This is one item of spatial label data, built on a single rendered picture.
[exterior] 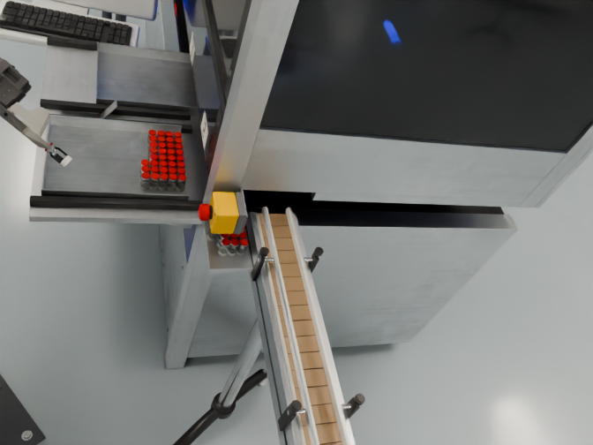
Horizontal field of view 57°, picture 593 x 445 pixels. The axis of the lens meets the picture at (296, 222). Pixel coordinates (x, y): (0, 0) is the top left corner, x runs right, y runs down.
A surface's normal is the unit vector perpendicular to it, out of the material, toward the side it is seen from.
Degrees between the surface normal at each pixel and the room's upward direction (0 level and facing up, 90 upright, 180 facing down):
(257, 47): 90
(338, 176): 90
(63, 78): 0
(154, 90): 0
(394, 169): 90
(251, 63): 90
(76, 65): 0
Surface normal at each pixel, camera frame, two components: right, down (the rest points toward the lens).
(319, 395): 0.29, -0.62
